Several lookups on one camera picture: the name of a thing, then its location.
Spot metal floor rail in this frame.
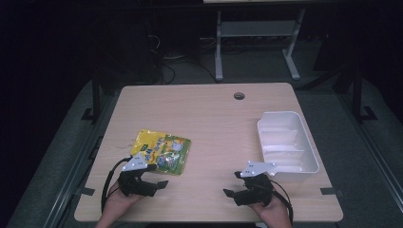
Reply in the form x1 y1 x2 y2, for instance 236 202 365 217
42 91 117 228
336 91 403 203

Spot person's left hand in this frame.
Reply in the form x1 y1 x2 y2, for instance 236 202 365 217
106 181 144 218

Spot person's right hand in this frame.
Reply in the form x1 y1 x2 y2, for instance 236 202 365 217
248 189 293 222

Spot yellow snack bag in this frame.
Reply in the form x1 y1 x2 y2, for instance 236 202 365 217
130 128 192 177

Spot white plastic bin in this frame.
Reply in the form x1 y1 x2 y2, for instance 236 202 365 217
257 110 320 183

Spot black metal stand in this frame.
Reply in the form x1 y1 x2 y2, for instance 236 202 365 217
81 78 103 125
352 65 378 124

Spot black floor cables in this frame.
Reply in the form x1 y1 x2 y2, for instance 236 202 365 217
147 33 221 86

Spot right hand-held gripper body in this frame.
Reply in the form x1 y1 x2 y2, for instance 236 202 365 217
234 160 278 207

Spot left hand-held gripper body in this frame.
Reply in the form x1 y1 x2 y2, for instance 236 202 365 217
117 152 157 198

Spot white metal table frame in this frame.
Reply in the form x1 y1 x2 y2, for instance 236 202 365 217
214 9 307 82

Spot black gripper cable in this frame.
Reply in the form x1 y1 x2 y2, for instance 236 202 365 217
269 179 295 226
100 156 134 214

